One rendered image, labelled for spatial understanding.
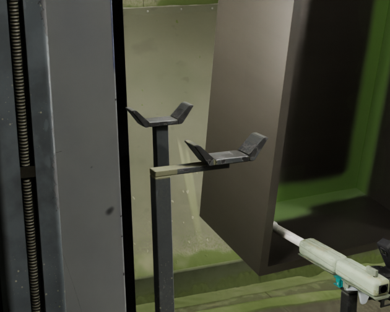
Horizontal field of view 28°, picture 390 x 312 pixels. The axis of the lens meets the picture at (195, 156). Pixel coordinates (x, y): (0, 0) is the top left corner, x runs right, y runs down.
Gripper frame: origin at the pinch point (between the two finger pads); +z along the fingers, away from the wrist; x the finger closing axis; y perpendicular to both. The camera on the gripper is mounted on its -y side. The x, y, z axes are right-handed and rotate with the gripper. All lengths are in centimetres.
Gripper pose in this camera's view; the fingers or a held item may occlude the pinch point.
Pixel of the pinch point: (346, 282)
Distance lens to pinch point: 196.4
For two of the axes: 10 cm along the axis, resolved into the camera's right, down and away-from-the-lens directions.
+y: -0.2, 9.6, 2.7
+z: -8.8, 1.1, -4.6
